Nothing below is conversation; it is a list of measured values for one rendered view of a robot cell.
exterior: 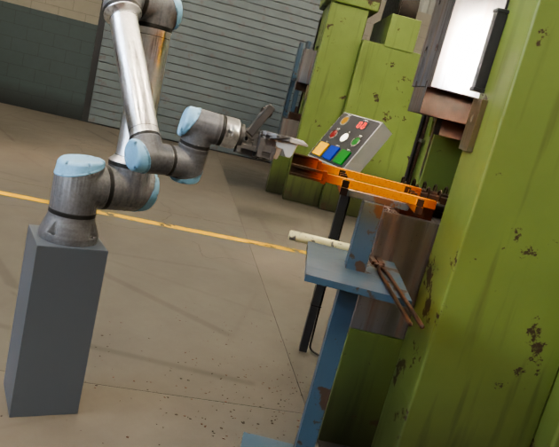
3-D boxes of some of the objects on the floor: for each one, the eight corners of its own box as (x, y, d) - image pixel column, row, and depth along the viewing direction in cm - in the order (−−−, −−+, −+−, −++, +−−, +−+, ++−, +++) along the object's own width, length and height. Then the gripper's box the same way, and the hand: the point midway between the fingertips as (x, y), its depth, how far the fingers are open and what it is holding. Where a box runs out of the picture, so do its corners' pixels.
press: (271, 200, 694) (336, -66, 633) (259, 181, 812) (313, -45, 751) (445, 238, 737) (523, -8, 677) (410, 214, 856) (473, 3, 795)
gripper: (225, 152, 189) (284, 168, 196) (242, 149, 171) (306, 167, 177) (232, 126, 190) (289, 142, 196) (248, 120, 171) (312, 138, 177)
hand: (300, 145), depth 187 cm, fingers open, 14 cm apart
